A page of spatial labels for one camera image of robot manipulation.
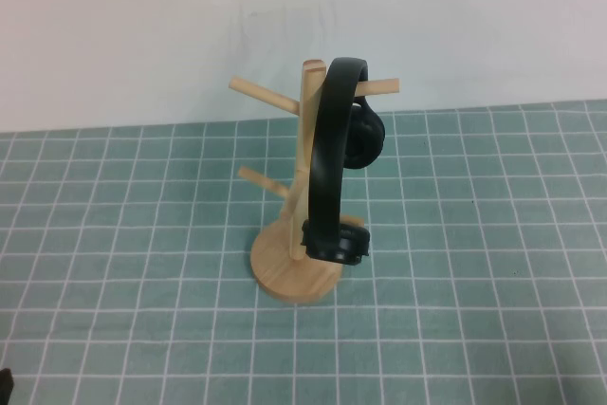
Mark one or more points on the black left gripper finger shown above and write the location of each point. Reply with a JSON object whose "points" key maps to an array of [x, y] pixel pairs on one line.
{"points": [[5, 388]]}

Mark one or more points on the black over-ear headphones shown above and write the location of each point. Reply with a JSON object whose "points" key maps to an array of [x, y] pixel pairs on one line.
{"points": [[332, 139]]}

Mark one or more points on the wooden peg headphone stand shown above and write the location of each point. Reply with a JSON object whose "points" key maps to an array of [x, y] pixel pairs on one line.
{"points": [[284, 277]]}

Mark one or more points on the green white-grid tablecloth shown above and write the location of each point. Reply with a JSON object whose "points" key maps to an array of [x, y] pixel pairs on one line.
{"points": [[142, 234]]}

